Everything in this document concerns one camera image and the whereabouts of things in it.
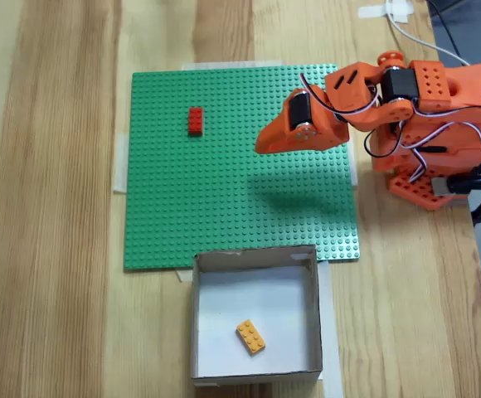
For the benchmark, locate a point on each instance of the yellow lego block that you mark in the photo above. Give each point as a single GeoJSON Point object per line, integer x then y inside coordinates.
{"type": "Point", "coordinates": [250, 337]}

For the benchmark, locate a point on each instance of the green lego baseplate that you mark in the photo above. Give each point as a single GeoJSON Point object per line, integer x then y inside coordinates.
{"type": "Point", "coordinates": [232, 199]}

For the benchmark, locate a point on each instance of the red lego block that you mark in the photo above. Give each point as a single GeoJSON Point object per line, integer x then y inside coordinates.
{"type": "Point", "coordinates": [195, 121]}

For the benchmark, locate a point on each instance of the open cardboard box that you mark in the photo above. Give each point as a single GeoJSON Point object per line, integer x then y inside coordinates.
{"type": "Point", "coordinates": [282, 298]}

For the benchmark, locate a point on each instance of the masking tape strip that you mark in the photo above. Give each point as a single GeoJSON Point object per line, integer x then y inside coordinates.
{"type": "Point", "coordinates": [352, 170]}
{"type": "Point", "coordinates": [232, 65]}
{"type": "Point", "coordinates": [120, 166]}
{"type": "Point", "coordinates": [183, 275]}

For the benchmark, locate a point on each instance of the crossed masking tape piece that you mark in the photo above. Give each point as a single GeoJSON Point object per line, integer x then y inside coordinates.
{"type": "Point", "coordinates": [396, 10]}

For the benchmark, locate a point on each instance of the black table clamp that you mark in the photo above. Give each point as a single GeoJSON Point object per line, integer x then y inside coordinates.
{"type": "Point", "coordinates": [479, 186]}

